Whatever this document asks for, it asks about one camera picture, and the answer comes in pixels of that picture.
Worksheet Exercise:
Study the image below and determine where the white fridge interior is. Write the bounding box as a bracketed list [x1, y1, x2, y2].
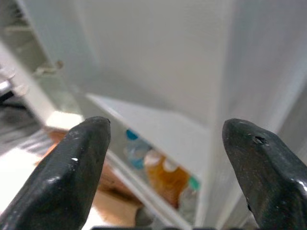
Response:
[0, 0, 84, 135]

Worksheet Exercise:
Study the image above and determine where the white fridge door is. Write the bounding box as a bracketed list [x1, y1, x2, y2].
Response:
[64, 0, 307, 230]

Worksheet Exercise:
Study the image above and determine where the green cap clear bottle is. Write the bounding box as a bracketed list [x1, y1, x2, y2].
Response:
[178, 175, 201, 224]

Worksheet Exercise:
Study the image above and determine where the blue cap water bottle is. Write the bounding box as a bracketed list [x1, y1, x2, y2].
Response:
[123, 128, 152, 170]

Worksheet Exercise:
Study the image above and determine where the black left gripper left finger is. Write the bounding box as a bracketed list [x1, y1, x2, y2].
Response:
[0, 116, 112, 230]

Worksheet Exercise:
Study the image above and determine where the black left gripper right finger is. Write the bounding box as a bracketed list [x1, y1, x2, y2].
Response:
[221, 118, 307, 230]

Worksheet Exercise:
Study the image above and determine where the orange juice bottle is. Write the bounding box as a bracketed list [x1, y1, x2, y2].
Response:
[143, 149, 166, 190]
[162, 159, 190, 209]

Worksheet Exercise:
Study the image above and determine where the white fridge door shelf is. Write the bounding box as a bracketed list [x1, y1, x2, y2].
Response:
[85, 93, 212, 230]

